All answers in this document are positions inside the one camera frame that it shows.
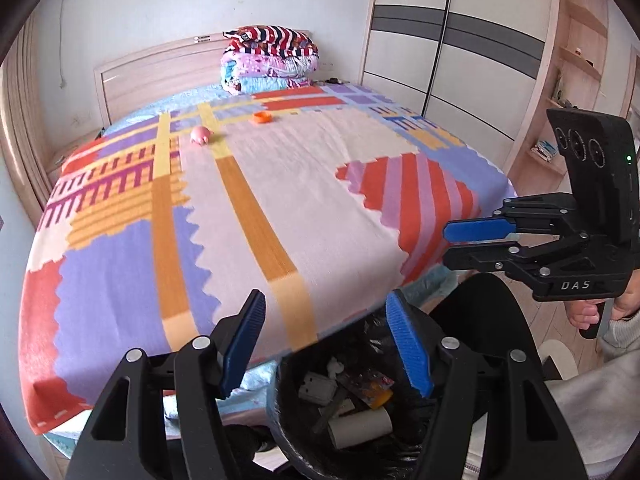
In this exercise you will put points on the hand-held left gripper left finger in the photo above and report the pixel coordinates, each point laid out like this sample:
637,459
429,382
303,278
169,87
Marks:
245,340

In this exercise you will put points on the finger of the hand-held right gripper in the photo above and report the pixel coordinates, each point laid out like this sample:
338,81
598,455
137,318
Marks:
490,257
475,229

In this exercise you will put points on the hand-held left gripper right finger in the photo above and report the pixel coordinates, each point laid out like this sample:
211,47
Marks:
410,345

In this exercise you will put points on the printed packet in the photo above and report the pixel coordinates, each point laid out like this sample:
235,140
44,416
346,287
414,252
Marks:
365,380

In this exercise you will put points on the white tissue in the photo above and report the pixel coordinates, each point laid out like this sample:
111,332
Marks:
334,369

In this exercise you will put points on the white plastic box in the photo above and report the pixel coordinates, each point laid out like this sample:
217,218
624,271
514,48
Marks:
317,387

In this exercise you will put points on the black trash bin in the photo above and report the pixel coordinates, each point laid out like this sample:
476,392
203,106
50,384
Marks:
300,440

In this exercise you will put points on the person's right forearm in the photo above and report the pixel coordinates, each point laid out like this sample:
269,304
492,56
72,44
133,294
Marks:
622,340

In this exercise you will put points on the person's right hand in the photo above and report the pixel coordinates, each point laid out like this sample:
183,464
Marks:
585,312

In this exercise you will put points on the stack of books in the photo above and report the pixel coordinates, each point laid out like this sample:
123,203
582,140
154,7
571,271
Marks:
544,151

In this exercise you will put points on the white paper tube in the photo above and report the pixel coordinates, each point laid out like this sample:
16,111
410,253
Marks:
360,427

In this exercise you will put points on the white rounded object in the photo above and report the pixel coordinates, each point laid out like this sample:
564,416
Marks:
560,357

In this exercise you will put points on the colourful patterned blanket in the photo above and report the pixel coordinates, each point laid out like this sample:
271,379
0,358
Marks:
300,200

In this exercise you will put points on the wooden open shelf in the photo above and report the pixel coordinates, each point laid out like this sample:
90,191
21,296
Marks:
575,35

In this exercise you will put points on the white wardrobe with grey stripes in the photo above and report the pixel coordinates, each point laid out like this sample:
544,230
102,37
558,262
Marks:
450,50

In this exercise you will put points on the person's grey clothing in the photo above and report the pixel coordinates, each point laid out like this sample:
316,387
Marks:
600,410

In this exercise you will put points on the pink toy pig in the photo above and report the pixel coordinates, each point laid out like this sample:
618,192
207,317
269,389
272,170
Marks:
201,135

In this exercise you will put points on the orange bottle cap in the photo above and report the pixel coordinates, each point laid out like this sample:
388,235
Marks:
262,118

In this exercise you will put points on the wooden nightstand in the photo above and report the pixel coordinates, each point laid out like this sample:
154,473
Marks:
75,155

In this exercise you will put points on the blue patterned folded quilt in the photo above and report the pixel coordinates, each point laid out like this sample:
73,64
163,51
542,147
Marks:
260,84

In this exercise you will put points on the wooden headboard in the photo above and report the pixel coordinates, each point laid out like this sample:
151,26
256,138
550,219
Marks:
150,80

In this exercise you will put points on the striped folded quilt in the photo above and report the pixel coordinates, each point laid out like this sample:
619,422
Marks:
272,40

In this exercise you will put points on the beige curtain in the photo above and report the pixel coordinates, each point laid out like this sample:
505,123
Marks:
20,135

